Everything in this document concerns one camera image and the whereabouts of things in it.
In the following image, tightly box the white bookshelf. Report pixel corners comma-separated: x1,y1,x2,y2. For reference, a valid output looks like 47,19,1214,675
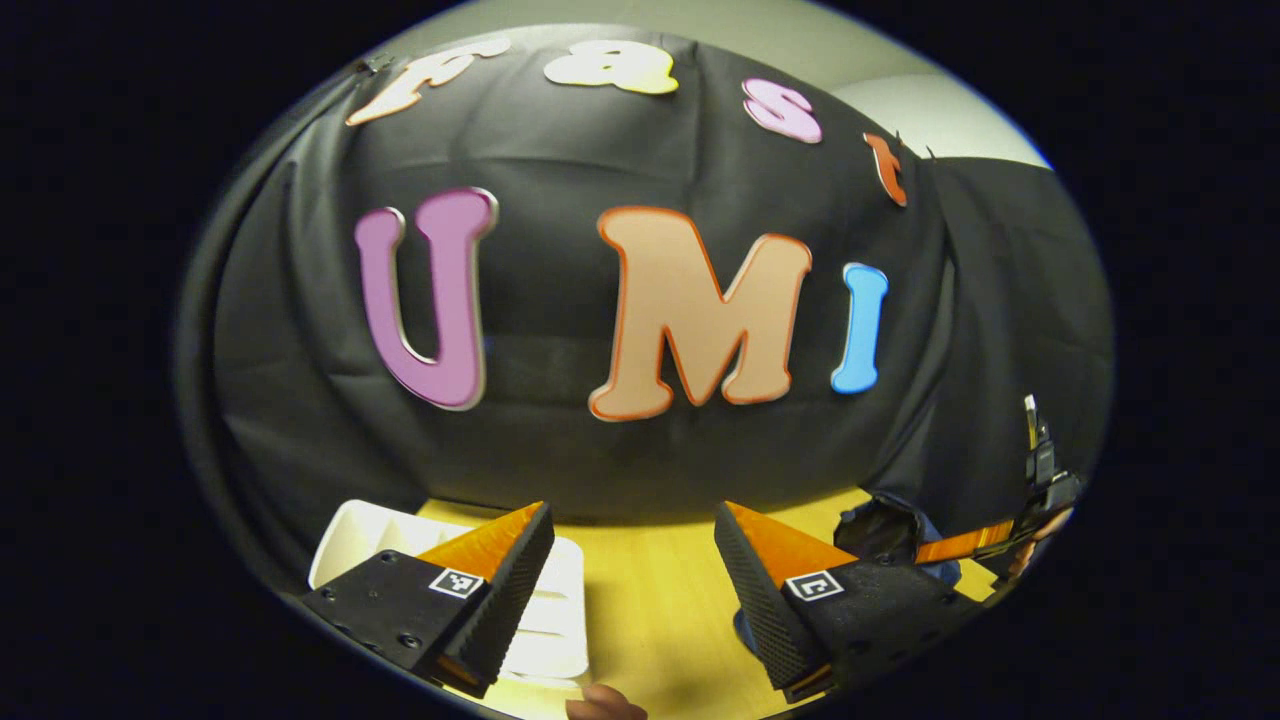
308,498,591,686

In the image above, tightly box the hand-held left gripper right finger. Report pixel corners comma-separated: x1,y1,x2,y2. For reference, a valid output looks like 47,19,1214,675
713,500,986,704

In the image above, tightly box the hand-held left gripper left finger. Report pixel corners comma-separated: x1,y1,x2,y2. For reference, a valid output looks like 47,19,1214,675
302,500,556,699

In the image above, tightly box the black backdrop cloth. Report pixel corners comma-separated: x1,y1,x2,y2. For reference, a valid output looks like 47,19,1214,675
175,25,1116,561

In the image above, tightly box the blue schoolbag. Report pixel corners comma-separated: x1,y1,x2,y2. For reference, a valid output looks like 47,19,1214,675
733,490,963,656

